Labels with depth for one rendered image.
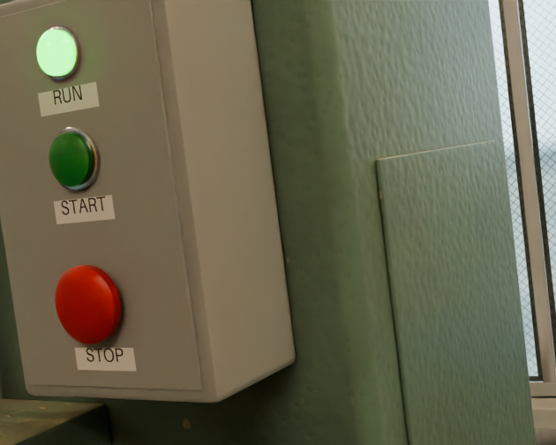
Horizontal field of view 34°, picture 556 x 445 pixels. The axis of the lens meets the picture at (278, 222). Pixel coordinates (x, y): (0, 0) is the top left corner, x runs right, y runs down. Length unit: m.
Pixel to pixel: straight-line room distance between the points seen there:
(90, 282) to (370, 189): 0.12
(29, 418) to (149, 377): 0.11
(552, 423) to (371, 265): 1.50
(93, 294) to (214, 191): 0.06
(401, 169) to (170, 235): 0.12
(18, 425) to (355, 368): 0.16
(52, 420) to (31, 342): 0.06
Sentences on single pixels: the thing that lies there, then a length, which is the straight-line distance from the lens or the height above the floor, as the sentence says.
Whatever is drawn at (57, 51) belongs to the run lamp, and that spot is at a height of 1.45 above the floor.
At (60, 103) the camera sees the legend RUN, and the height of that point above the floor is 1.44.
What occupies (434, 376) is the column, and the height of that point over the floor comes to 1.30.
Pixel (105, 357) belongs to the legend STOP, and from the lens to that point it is 0.36.
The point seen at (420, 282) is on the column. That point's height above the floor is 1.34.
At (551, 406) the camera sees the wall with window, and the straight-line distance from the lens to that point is 1.87.
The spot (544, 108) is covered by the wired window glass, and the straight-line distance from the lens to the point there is 1.84.
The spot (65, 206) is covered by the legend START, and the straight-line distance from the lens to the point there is 0.36.
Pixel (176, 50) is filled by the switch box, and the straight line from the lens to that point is 0.33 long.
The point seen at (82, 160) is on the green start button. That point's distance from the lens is 0.35.
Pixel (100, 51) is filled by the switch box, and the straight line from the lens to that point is 0.35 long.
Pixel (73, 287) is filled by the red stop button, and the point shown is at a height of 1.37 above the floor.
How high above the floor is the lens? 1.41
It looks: 4 degrees down
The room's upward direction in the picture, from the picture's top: 7 degrees counter-clockwise
